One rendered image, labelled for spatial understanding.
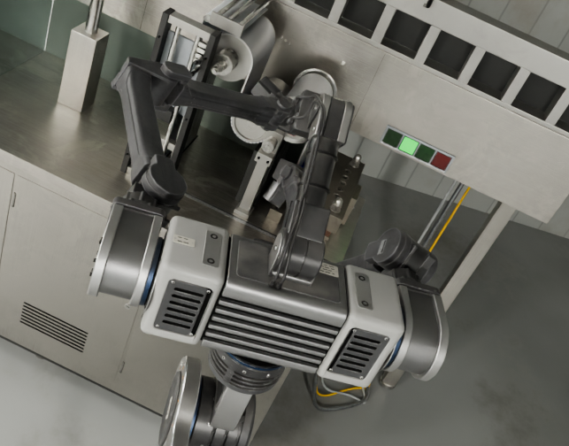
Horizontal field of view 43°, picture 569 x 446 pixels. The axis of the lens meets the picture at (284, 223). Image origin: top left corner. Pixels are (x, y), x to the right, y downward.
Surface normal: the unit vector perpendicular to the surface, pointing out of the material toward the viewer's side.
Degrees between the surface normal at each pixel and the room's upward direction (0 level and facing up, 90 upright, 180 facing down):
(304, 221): 44
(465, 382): 0
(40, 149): 0
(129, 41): 90
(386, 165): 90
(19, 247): 90
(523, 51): 90
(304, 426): 0
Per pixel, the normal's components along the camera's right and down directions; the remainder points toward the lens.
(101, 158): 0.34, -0.75
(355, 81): -0.27, 0.50
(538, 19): 0.00, 0.60
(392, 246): -0.77, -0.52
